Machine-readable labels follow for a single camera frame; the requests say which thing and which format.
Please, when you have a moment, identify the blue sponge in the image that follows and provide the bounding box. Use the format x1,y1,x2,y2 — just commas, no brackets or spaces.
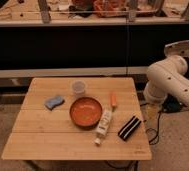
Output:
44,96,65,110

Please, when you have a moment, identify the wooden folding table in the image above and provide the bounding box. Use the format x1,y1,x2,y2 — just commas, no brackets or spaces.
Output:
2,77,152,160

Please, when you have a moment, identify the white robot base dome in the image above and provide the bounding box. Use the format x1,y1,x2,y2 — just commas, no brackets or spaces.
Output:
163,39,189,78

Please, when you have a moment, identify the black power adapter box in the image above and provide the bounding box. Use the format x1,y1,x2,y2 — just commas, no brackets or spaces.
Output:
163,101,182,113

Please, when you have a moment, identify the orange bowl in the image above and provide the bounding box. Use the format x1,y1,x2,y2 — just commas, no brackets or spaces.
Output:
69,97,102,127

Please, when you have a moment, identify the black floor cable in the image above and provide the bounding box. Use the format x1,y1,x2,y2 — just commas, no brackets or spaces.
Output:
139,100,166,146

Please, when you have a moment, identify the white lotion tube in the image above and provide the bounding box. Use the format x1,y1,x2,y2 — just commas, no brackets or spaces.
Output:
94,109,112,145

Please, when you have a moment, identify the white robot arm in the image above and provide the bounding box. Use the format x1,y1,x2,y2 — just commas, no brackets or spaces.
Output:
143,55,189,107

